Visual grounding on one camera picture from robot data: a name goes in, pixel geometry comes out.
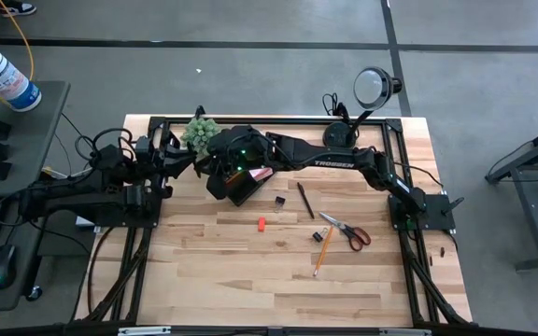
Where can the person's shoe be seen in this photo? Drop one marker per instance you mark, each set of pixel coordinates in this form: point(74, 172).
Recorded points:
point(17, 8)

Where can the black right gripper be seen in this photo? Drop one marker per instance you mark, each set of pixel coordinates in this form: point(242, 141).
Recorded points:
point(236, 149)

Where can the red eraser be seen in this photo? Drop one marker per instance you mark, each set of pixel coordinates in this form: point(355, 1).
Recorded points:
point(262, 224)

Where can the black pen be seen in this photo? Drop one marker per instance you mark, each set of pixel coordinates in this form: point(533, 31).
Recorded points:
point(305, 200)

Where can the pink sticky note pad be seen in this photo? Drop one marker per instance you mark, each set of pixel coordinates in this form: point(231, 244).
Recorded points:
point(262, 174)

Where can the orange pencil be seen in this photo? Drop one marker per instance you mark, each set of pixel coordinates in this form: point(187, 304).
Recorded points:
point(323, 251)

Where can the black binder clip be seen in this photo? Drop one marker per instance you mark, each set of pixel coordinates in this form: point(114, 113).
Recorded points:
point(280, 203)
point(318, 236)

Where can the silver metal bracket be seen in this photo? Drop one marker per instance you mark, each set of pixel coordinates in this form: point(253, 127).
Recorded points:
point(143, 331)
point(404, 332)

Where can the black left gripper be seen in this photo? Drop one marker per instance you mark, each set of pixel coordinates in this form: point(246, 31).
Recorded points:
point(159, 168)

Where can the black computer mouse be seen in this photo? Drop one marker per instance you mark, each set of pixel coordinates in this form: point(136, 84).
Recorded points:
point(2, 266)

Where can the black caster wheel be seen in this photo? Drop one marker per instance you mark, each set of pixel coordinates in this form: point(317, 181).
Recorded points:
point(34, 293)

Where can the dark metal desk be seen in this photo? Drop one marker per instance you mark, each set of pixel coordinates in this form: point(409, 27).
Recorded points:
point(530, 154)

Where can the white wipes canister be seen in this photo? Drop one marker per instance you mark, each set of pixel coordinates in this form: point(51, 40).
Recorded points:
point(3, 77)

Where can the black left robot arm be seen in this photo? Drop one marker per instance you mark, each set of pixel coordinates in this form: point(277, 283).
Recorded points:
point(87, 200)

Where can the grey side desk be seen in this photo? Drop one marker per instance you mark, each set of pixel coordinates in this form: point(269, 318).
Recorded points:
point(31, 140)

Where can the black gooseneck desk lamp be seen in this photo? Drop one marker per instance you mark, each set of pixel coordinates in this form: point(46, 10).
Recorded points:
point(339, 135)

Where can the green potted succulent plant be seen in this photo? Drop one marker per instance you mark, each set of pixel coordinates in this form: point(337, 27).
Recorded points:
point(201, 133)

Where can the small black plastic part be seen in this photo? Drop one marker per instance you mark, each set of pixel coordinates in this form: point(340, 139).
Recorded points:
point(2, 130)

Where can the black mesh desk organizer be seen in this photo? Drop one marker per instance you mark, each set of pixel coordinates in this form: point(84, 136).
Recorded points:
point(245, 191)

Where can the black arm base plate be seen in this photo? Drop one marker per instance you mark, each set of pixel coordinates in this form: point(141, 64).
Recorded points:
point(437, 210)
point(110, 219)

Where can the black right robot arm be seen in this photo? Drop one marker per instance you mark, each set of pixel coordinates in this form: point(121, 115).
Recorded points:
point(334, 156)

